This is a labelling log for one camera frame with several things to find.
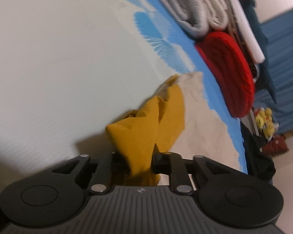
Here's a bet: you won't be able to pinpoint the blue curtain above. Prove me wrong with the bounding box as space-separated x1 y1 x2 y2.
254 10 293 134

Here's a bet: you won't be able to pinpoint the dark patterned folded blanket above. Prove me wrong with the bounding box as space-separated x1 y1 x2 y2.
225 0 260 83

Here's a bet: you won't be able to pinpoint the yellow plush toys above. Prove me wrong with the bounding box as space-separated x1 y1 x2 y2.
254 107 279 141

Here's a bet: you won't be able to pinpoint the white folded quilt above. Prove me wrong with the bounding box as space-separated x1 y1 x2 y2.
160 0 229 40

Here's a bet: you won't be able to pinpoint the beige and mustard hooded jacket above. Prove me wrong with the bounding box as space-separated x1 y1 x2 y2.
106 72 241 186

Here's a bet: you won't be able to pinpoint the blue white patterned bed sheet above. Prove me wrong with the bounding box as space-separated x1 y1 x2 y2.
0 0 247 193

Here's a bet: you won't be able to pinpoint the red folded blanket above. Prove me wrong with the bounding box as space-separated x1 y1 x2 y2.
195 31 255 118

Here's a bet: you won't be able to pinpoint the white folded pillow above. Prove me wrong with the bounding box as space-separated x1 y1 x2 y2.
229 0 265 64

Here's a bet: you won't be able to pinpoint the black clothes pile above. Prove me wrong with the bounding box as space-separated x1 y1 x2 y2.
240 122 276 184

